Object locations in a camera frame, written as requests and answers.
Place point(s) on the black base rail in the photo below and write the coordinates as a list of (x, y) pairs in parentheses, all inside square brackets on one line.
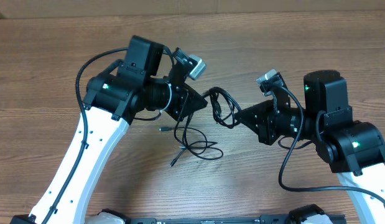
[(306, 214)]

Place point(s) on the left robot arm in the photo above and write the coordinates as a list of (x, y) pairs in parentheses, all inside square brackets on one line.
[(150, 77)]

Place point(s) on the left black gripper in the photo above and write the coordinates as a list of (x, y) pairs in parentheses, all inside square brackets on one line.
[(191, 107)]

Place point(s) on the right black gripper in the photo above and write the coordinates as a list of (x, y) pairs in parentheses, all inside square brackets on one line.
[(264, 128)]

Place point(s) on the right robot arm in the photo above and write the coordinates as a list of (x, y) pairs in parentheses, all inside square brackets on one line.
[(354, 150)]

